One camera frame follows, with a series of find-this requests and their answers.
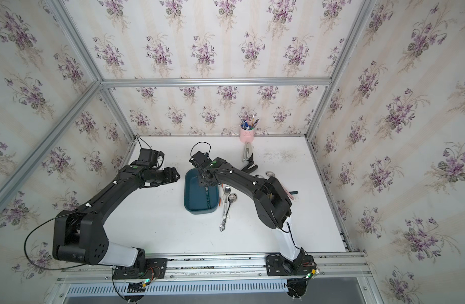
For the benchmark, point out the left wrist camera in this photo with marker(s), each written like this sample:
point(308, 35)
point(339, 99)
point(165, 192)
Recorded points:
point(151, 158)

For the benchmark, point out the white slotted cable duct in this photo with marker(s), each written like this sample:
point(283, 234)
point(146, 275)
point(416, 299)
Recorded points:
point(179, 288)

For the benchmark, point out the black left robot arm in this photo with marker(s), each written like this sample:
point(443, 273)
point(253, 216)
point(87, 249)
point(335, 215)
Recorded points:
point(79, 236)

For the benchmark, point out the small silver spoon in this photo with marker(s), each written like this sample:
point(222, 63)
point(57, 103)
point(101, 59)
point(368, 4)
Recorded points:
point(226, 193)

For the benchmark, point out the silver spoon teal handle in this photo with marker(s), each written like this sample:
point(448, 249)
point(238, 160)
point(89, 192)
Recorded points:
point(207, 195)

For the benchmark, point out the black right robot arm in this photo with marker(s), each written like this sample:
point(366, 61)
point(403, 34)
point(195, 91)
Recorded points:
point(272, 203)

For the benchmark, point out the pink pen holder cup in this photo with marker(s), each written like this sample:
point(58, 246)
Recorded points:
point(246, 136)

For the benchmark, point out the pens in cup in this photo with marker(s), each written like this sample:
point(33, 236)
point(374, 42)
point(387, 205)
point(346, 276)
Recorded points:
point(248, 124)

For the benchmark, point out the black stapler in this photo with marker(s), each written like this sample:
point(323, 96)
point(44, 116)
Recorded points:
point(250, 167)

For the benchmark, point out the teal plastic storage box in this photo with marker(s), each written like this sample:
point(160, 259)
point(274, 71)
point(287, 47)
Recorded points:
point(194, 195)

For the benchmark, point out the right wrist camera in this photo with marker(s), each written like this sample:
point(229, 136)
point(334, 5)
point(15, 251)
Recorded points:
point(200, 160)

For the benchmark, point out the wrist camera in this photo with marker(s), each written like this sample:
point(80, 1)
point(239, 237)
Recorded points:
point(200, 160)
point(151, 158)

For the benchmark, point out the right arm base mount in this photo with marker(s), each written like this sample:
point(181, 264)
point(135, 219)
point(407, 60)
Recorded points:
point(302, 265)

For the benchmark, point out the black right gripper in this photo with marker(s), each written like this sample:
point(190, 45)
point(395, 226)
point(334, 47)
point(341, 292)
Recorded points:
point(201, 183)

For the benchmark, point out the large silver spoon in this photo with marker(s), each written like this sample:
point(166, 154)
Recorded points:
point(230, 200)

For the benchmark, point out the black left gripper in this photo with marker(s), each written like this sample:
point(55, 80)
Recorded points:
point(171, 176)

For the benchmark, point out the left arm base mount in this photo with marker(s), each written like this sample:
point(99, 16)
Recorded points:
point(155, 268)

